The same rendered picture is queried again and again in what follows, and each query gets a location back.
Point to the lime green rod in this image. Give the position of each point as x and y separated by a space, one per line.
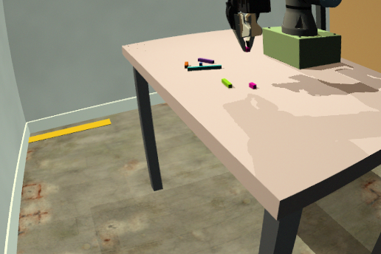
227 83

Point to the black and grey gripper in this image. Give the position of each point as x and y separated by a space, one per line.
237 21

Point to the purple rod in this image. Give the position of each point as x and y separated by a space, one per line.
206 60

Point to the turquoise rod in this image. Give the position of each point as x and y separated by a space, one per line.
194 68

